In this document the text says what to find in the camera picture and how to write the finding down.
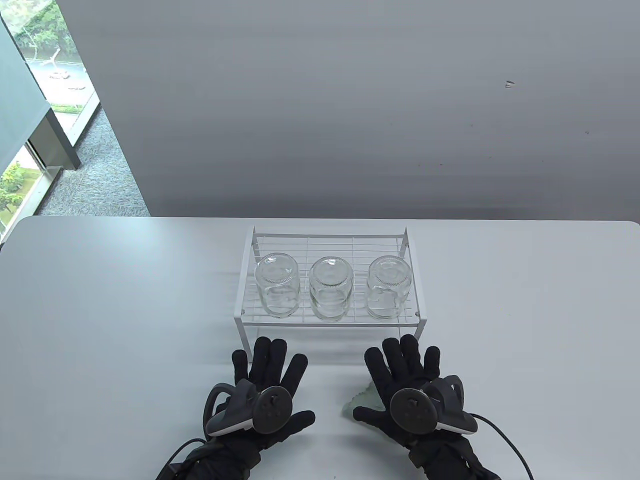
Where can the person's left hand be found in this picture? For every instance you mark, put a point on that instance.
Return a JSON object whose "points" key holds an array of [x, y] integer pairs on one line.
{"points": [[270, 365]]}

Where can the person's right hand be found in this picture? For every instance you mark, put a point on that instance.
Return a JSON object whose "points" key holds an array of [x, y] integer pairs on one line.
{"points": [[405, 365]]}

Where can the green fish scale cleaning cloth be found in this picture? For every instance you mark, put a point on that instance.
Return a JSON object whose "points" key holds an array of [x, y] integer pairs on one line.
{"points": [[362, 397]]}

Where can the clear glass jar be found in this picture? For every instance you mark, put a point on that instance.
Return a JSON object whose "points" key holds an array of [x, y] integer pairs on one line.
{"points": [[387, 290], [330, 292], [277, 290]]}

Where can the person's right forearm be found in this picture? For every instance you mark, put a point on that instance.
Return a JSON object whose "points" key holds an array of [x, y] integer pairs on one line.
{"points": [[450, 462]]}

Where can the grey black hand controller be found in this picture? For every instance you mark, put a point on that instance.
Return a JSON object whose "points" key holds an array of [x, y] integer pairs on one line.
{"points": [[412, 410], [272, 410]]}

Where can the dark grey window column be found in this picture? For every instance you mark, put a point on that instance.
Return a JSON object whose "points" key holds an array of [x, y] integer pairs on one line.
{"points": [[55, 145]]}

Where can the glass window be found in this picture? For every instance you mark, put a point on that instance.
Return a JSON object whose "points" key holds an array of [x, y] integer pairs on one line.
{"points": [[65, 75]]}

